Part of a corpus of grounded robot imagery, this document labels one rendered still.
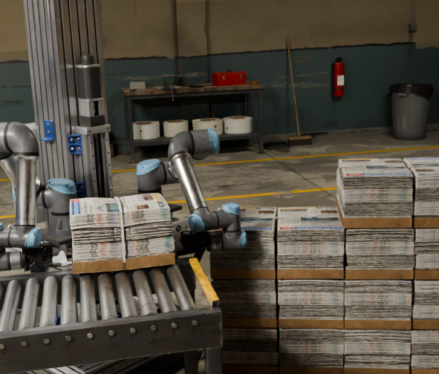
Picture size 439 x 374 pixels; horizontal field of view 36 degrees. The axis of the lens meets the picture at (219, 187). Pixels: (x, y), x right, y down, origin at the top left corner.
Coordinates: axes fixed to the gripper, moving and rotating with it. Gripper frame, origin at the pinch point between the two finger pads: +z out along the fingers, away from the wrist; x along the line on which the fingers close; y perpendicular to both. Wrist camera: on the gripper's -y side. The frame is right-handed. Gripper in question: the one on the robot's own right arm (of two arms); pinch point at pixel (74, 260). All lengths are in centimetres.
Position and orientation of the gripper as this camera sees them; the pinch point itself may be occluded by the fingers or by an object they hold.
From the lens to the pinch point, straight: 278.5
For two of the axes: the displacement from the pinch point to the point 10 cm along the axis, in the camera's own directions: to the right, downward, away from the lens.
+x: -2.0, -1.6, 9.7
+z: 9.8, -0.8, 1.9
